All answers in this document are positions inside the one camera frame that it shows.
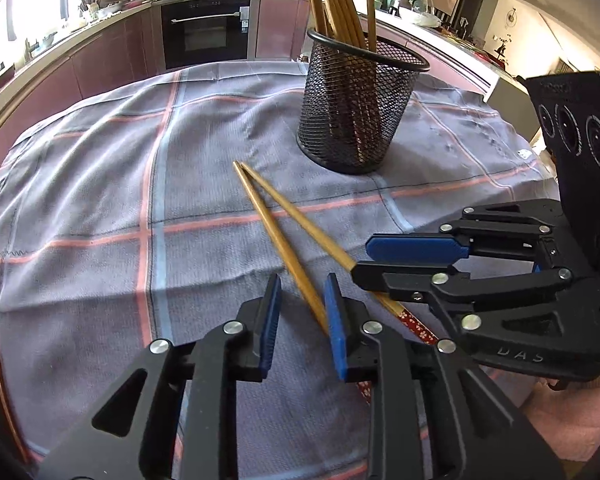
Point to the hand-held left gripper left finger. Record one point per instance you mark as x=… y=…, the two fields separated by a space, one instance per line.
x=270 y=327

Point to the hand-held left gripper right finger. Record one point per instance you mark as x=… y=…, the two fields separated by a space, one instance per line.
x=337 y=332

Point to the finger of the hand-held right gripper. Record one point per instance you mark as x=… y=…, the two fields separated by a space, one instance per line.
x=415 y=249
x=480 y=292

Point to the red-patterned wooden chopstick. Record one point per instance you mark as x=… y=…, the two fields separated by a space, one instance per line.
x=300 y=215
x=275 y=232

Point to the black mesh holder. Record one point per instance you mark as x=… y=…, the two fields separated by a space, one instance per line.
x=330 y=110

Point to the bunch of wooden chopsticks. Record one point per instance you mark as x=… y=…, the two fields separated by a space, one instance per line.
x=330 y=10

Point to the person's right forearm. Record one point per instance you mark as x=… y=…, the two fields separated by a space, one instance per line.
x=575 y=420

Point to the grey plaid tablecloth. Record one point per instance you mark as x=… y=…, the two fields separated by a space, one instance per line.
x=105 y=185

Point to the white plate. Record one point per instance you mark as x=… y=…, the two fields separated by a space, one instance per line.
x=422 y=19

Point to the built-in black oven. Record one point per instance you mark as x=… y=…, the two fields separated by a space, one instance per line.
x=205 y=35

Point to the pink lower cabinets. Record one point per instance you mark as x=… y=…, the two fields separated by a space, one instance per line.
x=105 y=55

